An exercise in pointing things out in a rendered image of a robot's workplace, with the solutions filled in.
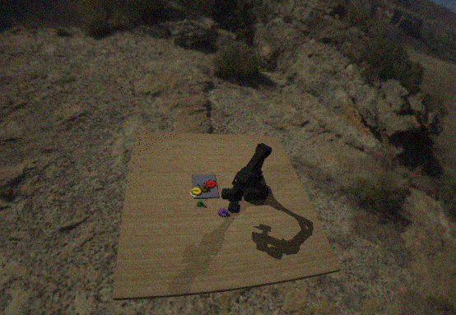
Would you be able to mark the purple gear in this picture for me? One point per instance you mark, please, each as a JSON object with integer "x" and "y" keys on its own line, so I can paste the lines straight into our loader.
{"x": 223, "y": 212}

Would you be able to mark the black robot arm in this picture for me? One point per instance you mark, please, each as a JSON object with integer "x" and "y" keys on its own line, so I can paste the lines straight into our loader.
{"x": 248, "y": 176}

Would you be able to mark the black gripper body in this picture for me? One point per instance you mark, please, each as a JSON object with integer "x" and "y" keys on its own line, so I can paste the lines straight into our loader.
{"x": 235, "y": 207}

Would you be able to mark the brown gear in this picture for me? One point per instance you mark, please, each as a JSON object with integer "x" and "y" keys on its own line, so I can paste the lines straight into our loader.
{"x": 204, "y": 187}

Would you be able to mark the yellow gear with black stripe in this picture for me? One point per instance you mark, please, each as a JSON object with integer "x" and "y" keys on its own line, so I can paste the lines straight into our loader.
{"x": 196, "y": 192}

